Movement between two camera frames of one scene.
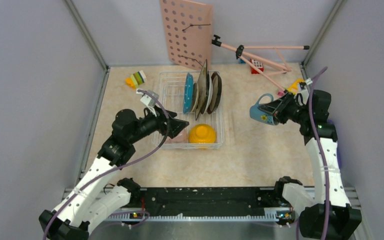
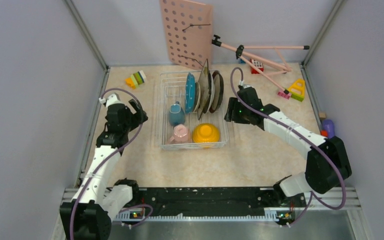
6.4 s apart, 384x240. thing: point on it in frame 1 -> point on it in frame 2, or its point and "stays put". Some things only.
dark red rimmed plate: x=216 y=93 stays put
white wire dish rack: x=197 y=97 stays put
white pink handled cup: x=183 y=138 stays put
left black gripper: x=176 y=125 -> x=137 y=117
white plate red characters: x=209 y=95 stays put
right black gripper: x=278 y=107 -> x=232 y=114
